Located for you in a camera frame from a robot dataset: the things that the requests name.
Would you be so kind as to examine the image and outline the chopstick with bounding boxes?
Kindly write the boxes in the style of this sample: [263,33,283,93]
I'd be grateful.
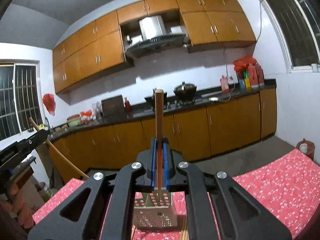
[29,117,89,179]
[155,89,164,198]

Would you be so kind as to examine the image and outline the lower wooden kitchen cabinets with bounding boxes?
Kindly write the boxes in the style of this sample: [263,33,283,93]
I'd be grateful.
[49,88,277,182]

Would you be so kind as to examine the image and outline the beige perforated utensil holder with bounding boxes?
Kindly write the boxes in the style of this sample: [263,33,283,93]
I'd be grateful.
[132,188,178,231]

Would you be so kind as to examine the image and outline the left barred window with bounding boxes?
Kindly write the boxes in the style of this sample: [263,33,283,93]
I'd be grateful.
[0,63,43,140]

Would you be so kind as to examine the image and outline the barred window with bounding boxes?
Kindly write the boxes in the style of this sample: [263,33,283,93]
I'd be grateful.
[261,0,319,72]
[0,63,43,140]

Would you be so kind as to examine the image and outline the green bowl on counter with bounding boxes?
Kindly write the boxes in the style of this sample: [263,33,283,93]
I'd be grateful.
[67,114,82,127]

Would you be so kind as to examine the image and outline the orange bag on counter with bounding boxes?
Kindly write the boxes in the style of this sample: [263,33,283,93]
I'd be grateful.
[80,109,93,124]

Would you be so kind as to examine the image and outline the black stone countertop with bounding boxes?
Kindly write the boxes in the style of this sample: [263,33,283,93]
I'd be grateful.
[47,78,277,142]

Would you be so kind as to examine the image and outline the black wok with lid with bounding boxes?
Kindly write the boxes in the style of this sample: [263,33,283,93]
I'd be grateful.
[174,81,197,101]

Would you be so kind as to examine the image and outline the red sauce bottle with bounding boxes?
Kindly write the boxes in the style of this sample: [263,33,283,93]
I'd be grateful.
[124,98,132,112]

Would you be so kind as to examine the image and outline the dark wooden cutting board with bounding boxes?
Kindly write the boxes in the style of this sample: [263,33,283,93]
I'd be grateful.
[101,95,125,116]

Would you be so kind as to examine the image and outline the pink bottle on counter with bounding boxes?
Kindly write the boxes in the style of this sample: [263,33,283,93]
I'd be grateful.
[220,75,230,93]

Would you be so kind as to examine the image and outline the red floral tablecloth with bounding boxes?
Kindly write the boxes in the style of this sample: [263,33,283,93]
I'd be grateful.
[33,148,319,239]

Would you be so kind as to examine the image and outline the red bag and bottles group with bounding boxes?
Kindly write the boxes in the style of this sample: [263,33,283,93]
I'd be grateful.
[233,56,265,90]

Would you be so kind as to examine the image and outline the steel range hood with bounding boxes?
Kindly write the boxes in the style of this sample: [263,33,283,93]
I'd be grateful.
[121,13,188,59]

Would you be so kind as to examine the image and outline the right barred window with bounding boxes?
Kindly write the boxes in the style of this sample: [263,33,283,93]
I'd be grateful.
[261,0,319,72]

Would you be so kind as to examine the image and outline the red plastic bag on wall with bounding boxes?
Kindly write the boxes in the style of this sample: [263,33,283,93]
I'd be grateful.
[42,93,56,116]

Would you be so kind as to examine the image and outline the upper wooden wall cabinets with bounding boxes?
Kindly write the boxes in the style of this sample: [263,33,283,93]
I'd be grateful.
[53,0,256,93]

